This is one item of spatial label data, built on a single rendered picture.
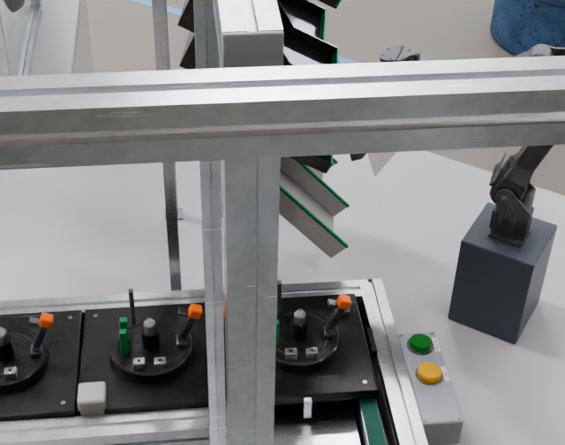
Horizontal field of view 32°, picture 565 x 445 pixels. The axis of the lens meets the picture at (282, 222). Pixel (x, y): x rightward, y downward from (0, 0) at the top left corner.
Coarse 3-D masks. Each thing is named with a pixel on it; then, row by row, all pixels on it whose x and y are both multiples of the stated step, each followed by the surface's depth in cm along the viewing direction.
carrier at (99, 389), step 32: (128, 288) 169; (96, 320) 177; (128, 320) 177; (160, 320) 175; (96, 352) 171; (128, 352) 168; (160, 352) 169; (192, 352) 171; (96, 384) 163; (128, 384) 165; (160, 384) 166; (192, 384) 166
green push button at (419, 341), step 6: (414, 336) 175; (420, 336) 175; (426, 336) 175; (414, 342) 174; (420, 342) 174; (426, 342) 174; (432, 342) 175; (414, 348) 174; (420, 348) 173; (426, 348) 173
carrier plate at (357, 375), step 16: (288, 304) 181; (304, 304) 182; (320, 304) 182; (352, 304) 182; (352, 320) 179; (352, 336) 175; (352, 352) 172; (368, 352) 172; (336, 368) 169; (352, 368) 169; (368, 368) 169; (288, 384) 166; (304, 384) 166; (320, 384) 166; (336, 384) 166; (352, 384) 166; (368, 384) 167; (288, 400) 165; (320, 400) 166; (336, 400) 166
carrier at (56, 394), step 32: (0, 320) 177; (64, 320) 177; (0, 352) 165; (32, 352) 167; (64, 352) 171; (0, 384) 162; (32, 384) 165; (64, 384) 165; (0, 416) 160; (32, 416) 160; (64, 416) 161
